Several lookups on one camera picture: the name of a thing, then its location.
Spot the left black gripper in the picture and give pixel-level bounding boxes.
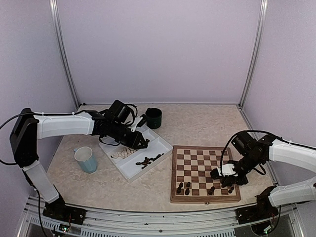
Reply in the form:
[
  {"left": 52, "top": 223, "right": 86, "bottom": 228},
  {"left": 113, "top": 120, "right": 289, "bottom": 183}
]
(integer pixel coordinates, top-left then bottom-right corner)
[{"left": 109, "top": 121, "right": 148, "bottom": 150}]

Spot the wooden chess board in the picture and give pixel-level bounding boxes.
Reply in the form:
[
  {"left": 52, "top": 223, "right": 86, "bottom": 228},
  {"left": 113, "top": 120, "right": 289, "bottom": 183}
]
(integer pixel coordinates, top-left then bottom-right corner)
[{"left": 170, "top": 145, "right": 241, "bottom": 204}]

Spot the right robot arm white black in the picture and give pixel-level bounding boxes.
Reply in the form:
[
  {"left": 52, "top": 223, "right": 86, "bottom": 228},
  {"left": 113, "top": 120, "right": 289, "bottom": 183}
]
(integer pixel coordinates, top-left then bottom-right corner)
[{"left": 212, "top": 130, "right": 316, "bottom": 219}]

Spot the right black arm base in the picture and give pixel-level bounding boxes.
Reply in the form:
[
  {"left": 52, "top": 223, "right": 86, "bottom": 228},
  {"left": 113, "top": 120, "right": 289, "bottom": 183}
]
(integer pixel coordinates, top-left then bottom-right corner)
[{"left": 235, "top": 186, "right": 281, "bottom": 224}]

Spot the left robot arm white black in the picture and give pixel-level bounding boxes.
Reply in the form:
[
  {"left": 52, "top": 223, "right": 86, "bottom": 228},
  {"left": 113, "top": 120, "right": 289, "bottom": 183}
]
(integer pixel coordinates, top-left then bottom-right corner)
[{"left": 9, "top": 100, "right": 149, "bottom": 220}]

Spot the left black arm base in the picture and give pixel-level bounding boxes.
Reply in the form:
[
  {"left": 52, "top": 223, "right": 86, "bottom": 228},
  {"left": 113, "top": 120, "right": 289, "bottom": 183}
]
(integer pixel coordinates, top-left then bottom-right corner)
[{"left": 43, "top": 194, "right": 86, "bottom": 225}]

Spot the pile of white chess pieces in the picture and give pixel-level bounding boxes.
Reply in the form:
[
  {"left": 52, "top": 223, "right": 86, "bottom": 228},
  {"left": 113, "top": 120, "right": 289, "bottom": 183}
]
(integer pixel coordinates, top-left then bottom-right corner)
[{"left": 110, "top": 148, "right": 135, "bottom": 159}]

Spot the pile of dark chess pieces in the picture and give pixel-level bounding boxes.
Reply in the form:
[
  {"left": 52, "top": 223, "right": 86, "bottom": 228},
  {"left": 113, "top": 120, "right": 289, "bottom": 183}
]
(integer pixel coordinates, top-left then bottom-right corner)
[{"left": 136, "top": 157, "right": 155, "bottom": 169}]

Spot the white divided plastic tray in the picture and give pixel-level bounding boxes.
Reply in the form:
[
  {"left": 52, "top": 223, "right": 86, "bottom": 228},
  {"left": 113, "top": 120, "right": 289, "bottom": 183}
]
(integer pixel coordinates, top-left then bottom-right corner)
[{"left": 99, "top": 125, "right": 173, "bottom": 183}]

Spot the dark green cup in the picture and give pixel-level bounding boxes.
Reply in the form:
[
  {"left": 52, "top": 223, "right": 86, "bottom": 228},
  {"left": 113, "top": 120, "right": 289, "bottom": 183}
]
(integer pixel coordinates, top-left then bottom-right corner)
[{"left": 145, "top": 108, "right": 162, "bottom": 129}]

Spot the light blue cup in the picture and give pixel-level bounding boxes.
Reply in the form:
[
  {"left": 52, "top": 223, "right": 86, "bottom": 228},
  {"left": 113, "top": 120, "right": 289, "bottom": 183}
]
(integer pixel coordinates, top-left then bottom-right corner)
[{"left": 74, "top": 146, "right": 97, "bottom": 174}]

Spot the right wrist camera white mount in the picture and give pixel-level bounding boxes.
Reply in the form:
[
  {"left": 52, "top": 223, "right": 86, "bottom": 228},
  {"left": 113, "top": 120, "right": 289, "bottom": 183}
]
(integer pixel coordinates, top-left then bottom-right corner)
[{"left": 210, "top": 163, "right": 238, "bottom": 179}]

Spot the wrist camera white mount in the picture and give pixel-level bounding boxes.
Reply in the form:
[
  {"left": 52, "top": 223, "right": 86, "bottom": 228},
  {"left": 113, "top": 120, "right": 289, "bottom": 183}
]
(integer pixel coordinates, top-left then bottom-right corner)
[
  {"left": 210, "top": 163, "right": 238, "bottom": 179},
  {"left": 129, "top": 115, "right": 146, "bottom": 132}
]

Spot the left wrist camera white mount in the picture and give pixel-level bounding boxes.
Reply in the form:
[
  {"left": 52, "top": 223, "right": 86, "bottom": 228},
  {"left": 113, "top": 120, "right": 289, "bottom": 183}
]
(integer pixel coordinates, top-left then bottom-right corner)
[{"left": 129, "top": 115, "right": 146, "bottom": 132}]

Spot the left aluminium frame post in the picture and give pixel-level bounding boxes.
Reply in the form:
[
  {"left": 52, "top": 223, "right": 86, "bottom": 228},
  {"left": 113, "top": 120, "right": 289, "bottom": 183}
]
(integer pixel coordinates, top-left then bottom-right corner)
[{"left": 49, "top": 0, "right": 80, "bottom": 109}]

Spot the aluminium frame post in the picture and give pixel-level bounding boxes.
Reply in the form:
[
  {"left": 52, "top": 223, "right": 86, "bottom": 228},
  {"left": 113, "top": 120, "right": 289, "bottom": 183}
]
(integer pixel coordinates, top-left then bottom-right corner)
[
  {"left": 49, "top": 0, "right": 80, "bottom": 109},
  {"left": 238, "top": 0, "right": 269, "bottom": 110}
]

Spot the right aluminium frame post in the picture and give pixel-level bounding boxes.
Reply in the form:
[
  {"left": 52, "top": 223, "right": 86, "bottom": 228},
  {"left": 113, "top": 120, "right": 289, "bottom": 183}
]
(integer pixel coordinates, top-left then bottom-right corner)
[{"left": 238, "top": 0, "right": 269, "bottom": 110}]

